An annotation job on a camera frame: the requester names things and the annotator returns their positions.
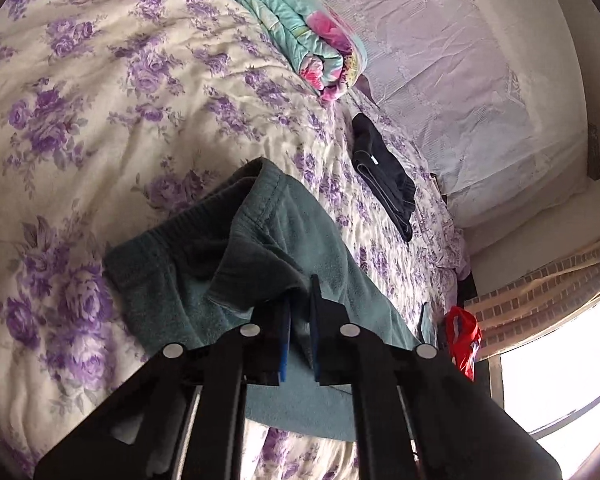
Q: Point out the brick pattern curtain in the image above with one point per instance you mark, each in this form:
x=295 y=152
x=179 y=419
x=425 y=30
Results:
x=540 y=290

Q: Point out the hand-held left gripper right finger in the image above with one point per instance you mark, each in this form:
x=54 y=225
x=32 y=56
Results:
x=316 y=355

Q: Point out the green fleece pants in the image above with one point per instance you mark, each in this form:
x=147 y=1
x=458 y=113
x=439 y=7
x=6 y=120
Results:
x=190 y=280

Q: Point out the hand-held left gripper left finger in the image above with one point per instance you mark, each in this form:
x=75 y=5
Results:
x=282 y=355

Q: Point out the purple floral pillow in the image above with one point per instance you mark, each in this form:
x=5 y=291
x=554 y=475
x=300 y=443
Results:
x=455 y=255

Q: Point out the folded black pants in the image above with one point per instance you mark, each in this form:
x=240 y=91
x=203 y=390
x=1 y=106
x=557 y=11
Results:
x=382 y=175

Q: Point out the white lace headboard cover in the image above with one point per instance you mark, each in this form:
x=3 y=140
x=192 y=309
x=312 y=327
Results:
x=455 y=85

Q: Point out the red cloth item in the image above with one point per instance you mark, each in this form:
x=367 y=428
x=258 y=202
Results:
x=462 y=340

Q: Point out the folded floral quilt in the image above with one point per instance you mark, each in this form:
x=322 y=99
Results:
x=305 y=25

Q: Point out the bright window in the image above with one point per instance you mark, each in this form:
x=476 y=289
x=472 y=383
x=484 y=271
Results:
x=565 y=385

